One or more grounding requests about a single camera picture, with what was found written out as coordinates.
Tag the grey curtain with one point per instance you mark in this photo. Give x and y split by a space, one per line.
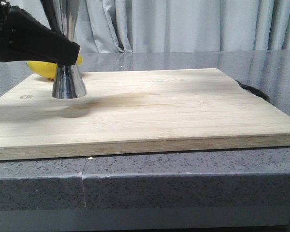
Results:
147 26

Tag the black board handle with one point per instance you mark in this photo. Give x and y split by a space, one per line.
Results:
254 91

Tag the light wooden cutting board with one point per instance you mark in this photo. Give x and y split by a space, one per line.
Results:
137 112

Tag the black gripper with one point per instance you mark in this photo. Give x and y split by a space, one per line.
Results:
22 37

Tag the steel double-cone jigger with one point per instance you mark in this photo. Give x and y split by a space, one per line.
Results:
62 18

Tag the yellow lemon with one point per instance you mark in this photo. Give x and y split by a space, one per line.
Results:
44 69

